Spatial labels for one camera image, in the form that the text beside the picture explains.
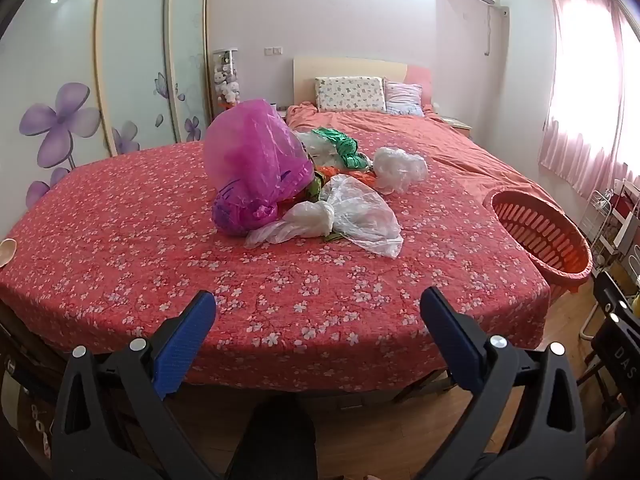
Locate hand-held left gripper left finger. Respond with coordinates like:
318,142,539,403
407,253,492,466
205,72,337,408
50,289,232,480

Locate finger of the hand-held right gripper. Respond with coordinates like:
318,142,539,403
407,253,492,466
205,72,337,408
595,271,633,317

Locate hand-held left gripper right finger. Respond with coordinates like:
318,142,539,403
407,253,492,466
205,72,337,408
419,286,588,480

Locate orange laundry basket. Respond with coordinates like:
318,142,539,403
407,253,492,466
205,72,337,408
490,190,594,296

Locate knotted clear plastic bag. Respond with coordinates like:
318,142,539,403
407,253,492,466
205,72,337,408
244,175,405,260

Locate orange plastic bag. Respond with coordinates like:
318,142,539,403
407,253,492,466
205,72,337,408
320,165,378,188

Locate purple plastic bag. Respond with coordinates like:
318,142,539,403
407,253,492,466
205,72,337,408
202,99,316,238

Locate yellow green plastic bag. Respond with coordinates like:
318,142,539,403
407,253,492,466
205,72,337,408
300,170,331,206

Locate crumpled white plastic bag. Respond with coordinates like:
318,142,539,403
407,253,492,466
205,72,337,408
372,146,429,195

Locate salmon duvet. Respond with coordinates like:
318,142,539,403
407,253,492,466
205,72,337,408
285,102,556,211

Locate pink curtain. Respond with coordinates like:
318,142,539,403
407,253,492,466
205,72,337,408
537,0,640,186

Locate wooden nightstand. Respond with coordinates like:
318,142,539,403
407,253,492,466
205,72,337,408
440,116,473,140

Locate pink striped pillow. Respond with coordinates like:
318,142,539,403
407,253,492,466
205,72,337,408
384,80,426,117

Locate plush toy display case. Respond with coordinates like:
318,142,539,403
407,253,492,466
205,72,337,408
211,48,242,111

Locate white floral pillow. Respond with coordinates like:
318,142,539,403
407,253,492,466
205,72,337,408
314,76,387,113

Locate flower print wardrobe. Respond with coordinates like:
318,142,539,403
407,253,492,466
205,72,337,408
0,0,211,211

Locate wooden headboard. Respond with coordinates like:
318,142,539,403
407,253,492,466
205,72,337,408
292,56,433,111

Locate white air conditioner pipe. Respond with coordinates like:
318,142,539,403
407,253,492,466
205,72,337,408
482,2,511,56

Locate white wire rack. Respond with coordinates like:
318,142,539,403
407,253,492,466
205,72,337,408
580,180,640,266

